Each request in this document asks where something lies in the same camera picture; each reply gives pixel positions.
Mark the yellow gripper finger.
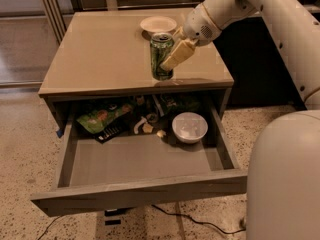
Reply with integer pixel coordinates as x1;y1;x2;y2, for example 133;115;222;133
160;38;197;71
173;26;187;41

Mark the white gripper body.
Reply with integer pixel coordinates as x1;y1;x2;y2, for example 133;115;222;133
183;4;222;46

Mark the green soda can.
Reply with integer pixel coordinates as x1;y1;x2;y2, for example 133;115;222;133
150;32;174;81

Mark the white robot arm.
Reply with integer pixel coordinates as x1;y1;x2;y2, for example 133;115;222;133
162;0;320;240

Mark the white bowl in drawer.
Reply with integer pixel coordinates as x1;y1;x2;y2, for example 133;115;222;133
172;112;208;144

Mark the grey cabinet with tan top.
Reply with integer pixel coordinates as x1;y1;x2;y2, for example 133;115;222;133
39;8;233;129

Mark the open grey top drawer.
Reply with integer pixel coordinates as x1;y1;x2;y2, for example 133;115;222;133
31;100;247;216

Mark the white bowl on cabinet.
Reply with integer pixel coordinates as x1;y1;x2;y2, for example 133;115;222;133
140;16;177;35

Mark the dark green chip bag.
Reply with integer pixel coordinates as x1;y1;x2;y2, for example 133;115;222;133
152;94;201;117

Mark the small white curved object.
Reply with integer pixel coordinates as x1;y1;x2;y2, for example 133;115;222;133
133;117;147;134

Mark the small pale crumpled piece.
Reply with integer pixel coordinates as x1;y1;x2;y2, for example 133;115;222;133
157;130;167;138

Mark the small tan food piece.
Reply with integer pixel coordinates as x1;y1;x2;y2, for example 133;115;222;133
142;123;153;133

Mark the black snack packet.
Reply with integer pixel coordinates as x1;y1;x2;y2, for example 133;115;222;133
94;120;129;144

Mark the green snack bag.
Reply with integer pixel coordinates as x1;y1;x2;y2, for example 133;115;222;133
76;103;134;134

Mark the blue tape piece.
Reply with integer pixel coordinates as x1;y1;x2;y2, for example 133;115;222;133
56;128;64;138

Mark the black floor cable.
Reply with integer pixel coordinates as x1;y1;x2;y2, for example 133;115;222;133
151;203;248;236

